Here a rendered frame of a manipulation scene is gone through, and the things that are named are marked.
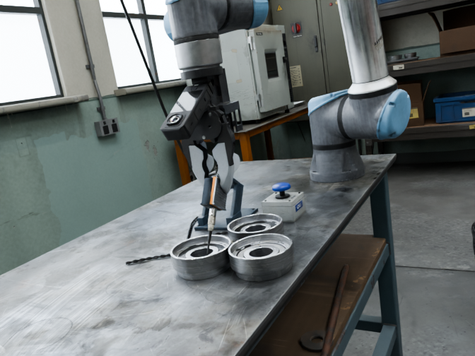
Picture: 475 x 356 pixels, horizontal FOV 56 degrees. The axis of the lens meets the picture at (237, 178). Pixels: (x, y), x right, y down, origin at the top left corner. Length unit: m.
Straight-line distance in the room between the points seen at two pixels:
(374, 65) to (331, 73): 3.49
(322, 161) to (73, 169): 1.69
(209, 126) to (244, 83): 2.30
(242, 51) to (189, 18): 2.30
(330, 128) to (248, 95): 1.88
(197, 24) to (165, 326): 0.45
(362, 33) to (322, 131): 0.27
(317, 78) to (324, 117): 3.45
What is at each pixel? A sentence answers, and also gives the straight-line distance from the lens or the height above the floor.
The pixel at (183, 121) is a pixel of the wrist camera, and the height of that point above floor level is 1.06.
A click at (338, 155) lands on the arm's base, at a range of 1.21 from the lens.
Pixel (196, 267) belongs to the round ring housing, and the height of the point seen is 0.83.
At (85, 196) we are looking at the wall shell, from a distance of 2.66.
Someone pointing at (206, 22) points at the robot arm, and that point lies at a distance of 0.74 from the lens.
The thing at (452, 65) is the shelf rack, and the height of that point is 0.93.
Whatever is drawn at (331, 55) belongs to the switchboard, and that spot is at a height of 1.17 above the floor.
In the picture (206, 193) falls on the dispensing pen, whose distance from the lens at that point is 0.75.
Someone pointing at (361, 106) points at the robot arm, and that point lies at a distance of 1.12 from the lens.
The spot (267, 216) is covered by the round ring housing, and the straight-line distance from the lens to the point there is 0.88.
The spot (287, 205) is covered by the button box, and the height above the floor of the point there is 0.84.
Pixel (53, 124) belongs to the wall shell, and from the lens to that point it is 2.56.
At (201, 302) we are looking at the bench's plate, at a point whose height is 0.80.
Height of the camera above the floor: 1.11
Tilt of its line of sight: 13 degrees down
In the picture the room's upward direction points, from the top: 9 degrees counter-clockwise
